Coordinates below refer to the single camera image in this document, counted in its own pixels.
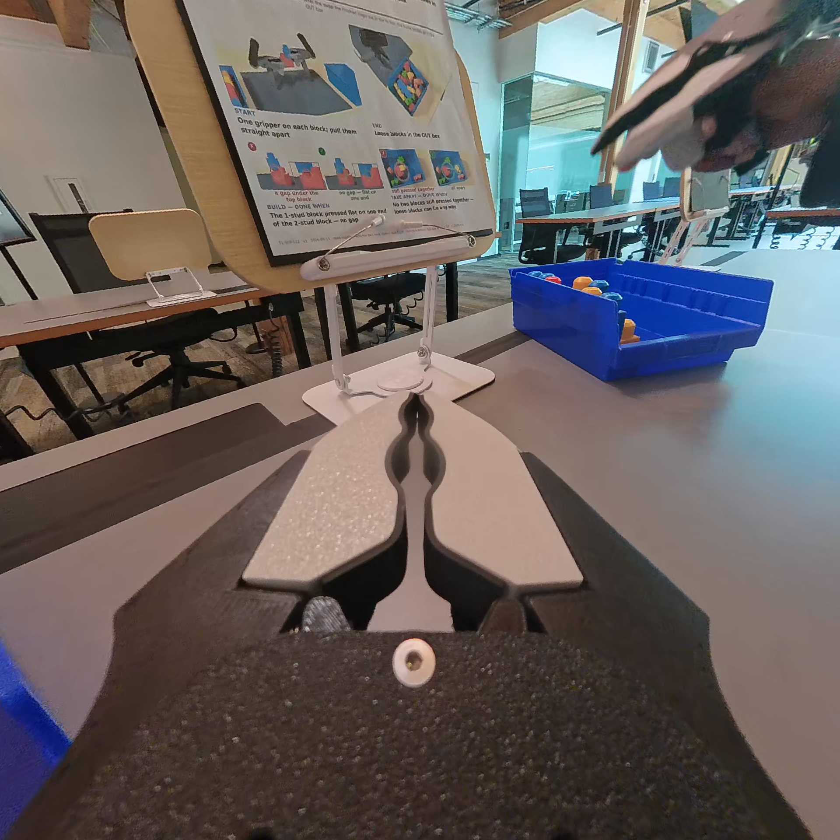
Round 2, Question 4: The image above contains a wood-edged office table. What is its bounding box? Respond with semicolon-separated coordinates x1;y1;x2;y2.
764;206;840;250
515;197;683;263
0;262;460;441

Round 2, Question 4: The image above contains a black coiled cable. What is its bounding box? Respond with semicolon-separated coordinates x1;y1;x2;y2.
262;298;287;376

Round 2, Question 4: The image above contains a small pale wooden board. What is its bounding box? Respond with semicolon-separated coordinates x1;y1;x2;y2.
88;209;214;280

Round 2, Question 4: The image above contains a heap of joined block pairs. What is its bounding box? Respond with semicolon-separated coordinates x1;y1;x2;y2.
530;269;643;346

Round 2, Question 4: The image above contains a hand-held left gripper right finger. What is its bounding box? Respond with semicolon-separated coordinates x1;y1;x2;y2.
417;392;585;632

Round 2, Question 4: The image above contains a blue plastic bin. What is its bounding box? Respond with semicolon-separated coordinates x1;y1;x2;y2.
508;258;775;383
0;640;73;831

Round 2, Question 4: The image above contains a person's right forearm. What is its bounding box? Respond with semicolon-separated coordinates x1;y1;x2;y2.
801;128;840;207

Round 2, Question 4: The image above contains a person's right hand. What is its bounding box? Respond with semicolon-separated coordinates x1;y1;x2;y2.
753;39;840;155

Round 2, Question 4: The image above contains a dark display board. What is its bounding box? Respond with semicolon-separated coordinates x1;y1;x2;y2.
679;167;732;221

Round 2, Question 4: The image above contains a dark framed screen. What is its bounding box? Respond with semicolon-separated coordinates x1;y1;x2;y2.
0;189;37;303

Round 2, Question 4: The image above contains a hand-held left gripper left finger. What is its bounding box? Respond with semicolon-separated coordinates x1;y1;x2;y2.
241;392;421;631

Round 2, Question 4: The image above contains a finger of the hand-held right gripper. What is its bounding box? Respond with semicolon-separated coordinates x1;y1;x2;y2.
589;0;807;157
616;97;718;170

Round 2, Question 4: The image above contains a printed instruction sheet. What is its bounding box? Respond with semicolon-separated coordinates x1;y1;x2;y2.
174;0;494;269

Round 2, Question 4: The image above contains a pale wooden board stand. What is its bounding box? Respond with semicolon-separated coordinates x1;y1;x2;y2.
656;210;723;270

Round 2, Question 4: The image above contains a small pale board stand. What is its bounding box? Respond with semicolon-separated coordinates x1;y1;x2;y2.
144;266;219;309

